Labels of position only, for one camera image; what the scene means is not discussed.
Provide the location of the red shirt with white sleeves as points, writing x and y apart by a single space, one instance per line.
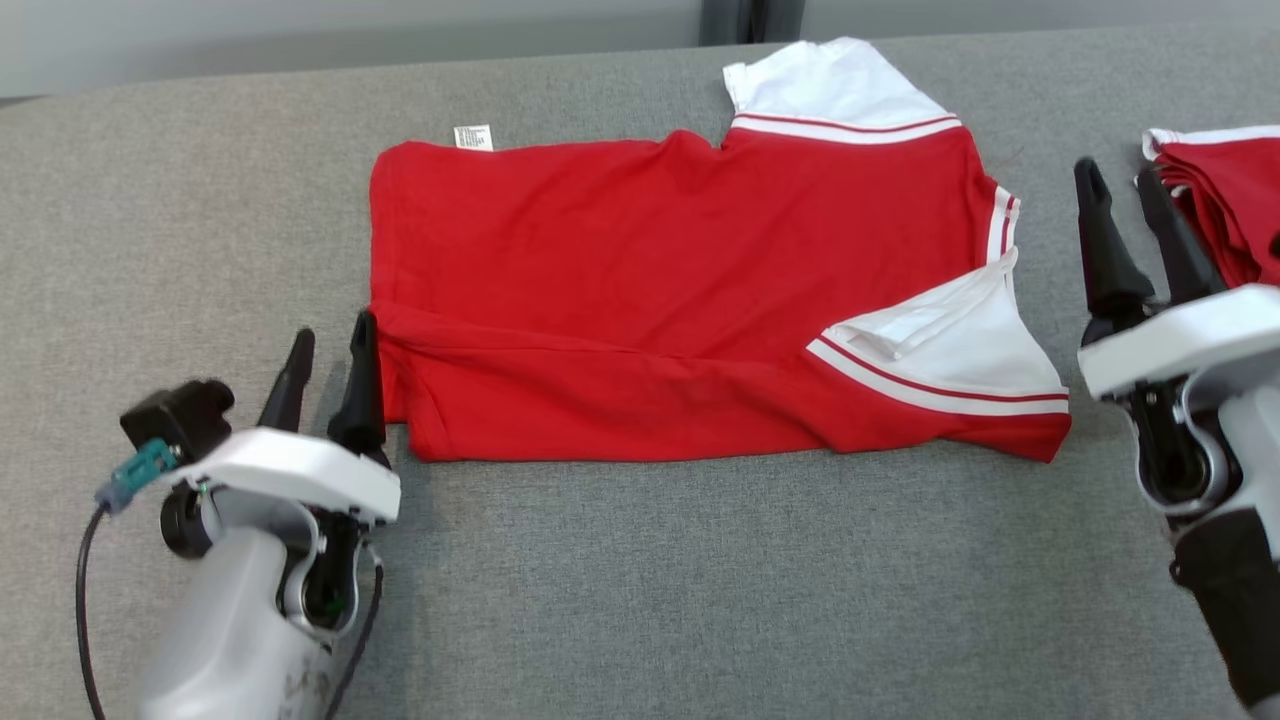
650 250

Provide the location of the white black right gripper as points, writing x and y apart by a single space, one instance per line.
1190 340

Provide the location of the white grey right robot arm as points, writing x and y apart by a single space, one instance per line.
1240 560

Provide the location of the red shorts with black lettering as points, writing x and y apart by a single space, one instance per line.
1235 190

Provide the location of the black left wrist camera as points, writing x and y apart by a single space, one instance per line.
180 415

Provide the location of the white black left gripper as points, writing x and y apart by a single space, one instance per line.
290 465

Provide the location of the aluminium double profile post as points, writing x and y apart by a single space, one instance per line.
750 20

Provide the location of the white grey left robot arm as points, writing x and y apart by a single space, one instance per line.
230 640

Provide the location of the grey fabric work surface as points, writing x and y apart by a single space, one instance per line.
700 580

